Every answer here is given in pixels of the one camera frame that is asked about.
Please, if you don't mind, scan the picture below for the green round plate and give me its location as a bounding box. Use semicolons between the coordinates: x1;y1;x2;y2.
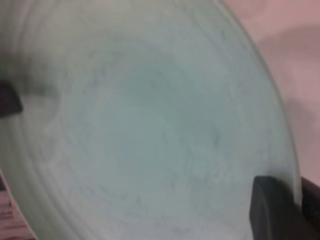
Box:
0;0;301;240

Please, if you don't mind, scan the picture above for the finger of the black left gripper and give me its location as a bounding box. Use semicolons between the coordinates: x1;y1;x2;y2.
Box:
0;82;24;117

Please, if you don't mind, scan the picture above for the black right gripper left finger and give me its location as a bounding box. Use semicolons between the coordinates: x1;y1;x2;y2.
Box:
249;175;302;240

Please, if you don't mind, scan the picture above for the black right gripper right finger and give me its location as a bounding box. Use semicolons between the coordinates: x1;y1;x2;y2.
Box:
301;176;320;240

